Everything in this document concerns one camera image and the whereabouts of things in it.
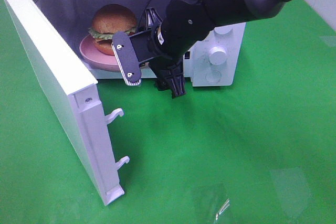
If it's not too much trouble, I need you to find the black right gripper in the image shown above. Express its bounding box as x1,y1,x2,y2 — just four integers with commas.
130,7,187,100

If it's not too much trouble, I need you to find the burger with lettuce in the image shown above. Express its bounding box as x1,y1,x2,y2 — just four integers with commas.
88,4,137,56

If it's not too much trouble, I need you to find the pink round plate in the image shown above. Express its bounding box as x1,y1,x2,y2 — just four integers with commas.
79,35,120,72

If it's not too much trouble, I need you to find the white microwave door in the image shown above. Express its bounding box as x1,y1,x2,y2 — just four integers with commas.
5,0,129,205

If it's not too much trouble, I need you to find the round white door button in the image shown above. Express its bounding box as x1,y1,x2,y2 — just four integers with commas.
205,71,222,83

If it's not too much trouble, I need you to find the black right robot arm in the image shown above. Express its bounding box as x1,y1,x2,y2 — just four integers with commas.
135,0,291,97

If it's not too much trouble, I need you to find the white microwave oven body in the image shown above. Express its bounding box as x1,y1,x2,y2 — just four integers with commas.
5,0,245,92

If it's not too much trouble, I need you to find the lower white round knob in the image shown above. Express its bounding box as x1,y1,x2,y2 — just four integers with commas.
209,46,228,66

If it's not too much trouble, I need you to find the white round knob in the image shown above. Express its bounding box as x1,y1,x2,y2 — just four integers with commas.
209,46,228,66
214,25,234,35

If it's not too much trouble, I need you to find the upper white round knob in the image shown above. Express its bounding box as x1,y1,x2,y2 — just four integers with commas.
214,25,234,35

